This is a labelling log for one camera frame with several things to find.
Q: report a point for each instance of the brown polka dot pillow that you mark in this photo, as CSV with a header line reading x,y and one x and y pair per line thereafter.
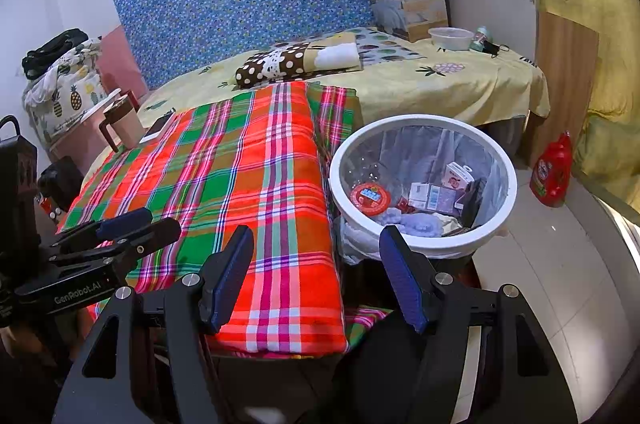
x,y
265,66

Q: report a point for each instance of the wooden cabinet panel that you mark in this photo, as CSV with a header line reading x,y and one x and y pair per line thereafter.
x,y
565,68

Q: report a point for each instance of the yellow printed bedsheet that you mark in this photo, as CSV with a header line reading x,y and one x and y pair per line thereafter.
x,y
440,88

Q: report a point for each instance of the beige mug brown lid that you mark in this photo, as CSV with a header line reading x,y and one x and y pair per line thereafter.
x,y
125,123

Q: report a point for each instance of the pink plastic cabinet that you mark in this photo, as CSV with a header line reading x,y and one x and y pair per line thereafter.
x,y
80,138

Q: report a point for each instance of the red detergent bottle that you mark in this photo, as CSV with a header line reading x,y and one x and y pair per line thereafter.
x,y
550,174

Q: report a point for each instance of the small red canister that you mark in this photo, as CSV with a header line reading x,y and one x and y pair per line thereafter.
x,y
46,204

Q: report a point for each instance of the plaid tablecloth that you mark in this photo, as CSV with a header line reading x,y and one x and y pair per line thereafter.
x,y
240,184

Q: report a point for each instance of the black face mask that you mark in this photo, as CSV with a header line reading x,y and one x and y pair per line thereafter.
x,y
492,48

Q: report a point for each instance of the pale small carton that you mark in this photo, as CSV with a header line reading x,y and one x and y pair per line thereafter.
x,y
418,195

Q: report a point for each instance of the white board panel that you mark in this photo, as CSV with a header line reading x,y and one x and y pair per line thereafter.
x,y
495,3

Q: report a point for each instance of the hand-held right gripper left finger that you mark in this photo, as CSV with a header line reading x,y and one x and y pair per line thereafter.
x,y
230,279

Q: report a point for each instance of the clear plastic bowl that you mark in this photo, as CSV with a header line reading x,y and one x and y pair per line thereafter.
x,y
450,38

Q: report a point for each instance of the white round trash bin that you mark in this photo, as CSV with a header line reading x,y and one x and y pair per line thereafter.
x,y
336,176

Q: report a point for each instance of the translucent plastic bin liner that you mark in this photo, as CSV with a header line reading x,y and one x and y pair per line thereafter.
x,y
400,148

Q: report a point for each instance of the white fruit print pillow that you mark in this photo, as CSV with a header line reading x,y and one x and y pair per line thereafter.
x,y
385,46

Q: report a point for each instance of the pink drink carton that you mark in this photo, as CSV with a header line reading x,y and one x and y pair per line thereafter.
x,y
457,178

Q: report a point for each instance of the red round lid container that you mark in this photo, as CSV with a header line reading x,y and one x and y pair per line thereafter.
x,y
370,199

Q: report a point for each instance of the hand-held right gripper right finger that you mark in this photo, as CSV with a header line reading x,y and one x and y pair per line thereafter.
x,y
402,284

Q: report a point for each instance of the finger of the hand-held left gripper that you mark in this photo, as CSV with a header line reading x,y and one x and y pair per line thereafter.
x,y
125,221
160,229

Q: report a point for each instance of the white smartphone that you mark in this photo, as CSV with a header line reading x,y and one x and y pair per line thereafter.
x,y
156,129

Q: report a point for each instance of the yellow curtain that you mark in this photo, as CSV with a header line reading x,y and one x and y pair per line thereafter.
x,y
600,3

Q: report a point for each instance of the pineapple print storage bag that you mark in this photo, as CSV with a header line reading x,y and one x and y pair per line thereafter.
x,y
65,93

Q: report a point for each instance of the brown snack wrapper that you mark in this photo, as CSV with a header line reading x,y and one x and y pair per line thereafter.
x,y
472,204

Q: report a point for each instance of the black fabric bag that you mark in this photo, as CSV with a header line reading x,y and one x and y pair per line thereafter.
x,y
60,181

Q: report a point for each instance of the purple drink carton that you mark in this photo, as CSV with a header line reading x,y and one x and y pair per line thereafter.
x,y
441,197

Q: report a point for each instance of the small green bottle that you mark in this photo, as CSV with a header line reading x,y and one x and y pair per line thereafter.
x,y
481,37

